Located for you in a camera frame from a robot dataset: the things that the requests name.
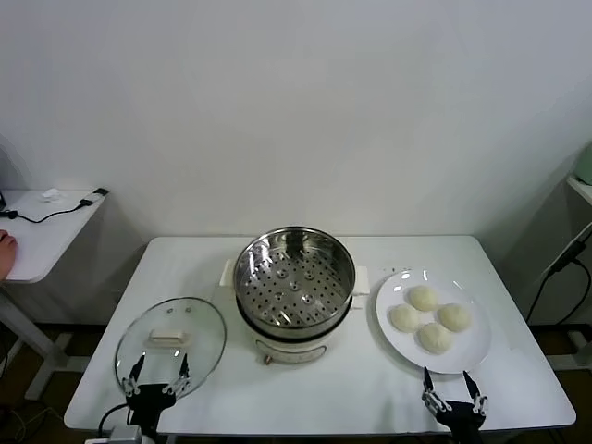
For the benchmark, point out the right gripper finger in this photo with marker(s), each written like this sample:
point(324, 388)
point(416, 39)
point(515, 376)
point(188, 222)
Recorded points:
point(472, 386)
point(427, 381)

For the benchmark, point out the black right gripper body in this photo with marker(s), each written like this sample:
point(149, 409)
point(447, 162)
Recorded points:
point(462, 416)

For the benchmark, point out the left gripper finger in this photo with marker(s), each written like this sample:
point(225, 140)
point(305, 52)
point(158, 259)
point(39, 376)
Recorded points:
point(138, 367)
point(184, 367)

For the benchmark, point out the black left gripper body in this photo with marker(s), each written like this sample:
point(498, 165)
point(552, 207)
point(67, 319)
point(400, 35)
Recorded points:
point(148, 400)

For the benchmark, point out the white steamed baozi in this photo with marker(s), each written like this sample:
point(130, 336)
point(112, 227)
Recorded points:
point(435, 338)
point(404, 319)
point(455, 316)
point(423, 298)

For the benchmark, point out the perforated steel steamer basket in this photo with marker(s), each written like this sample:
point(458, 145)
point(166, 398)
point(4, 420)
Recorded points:
point(334, 263)

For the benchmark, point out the bare person hand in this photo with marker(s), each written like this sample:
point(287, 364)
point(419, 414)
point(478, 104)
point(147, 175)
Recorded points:
point(8, 254)

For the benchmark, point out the white round plate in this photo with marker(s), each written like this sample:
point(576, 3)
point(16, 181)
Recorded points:
point(462, 351)

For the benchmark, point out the white side table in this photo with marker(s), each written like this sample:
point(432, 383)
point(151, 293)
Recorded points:
point(65, 231)

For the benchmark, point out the crumpled white tissue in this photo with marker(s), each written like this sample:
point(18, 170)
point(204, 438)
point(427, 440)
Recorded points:
point(52, 194)

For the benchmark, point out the white shelf board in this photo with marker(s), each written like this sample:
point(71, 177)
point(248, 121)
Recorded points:
point(582, 187)

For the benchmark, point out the pale green container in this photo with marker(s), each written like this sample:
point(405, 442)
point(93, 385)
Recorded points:
point(587, 164)

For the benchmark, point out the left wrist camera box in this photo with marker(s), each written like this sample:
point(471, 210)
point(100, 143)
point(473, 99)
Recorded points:
point(125, 435)

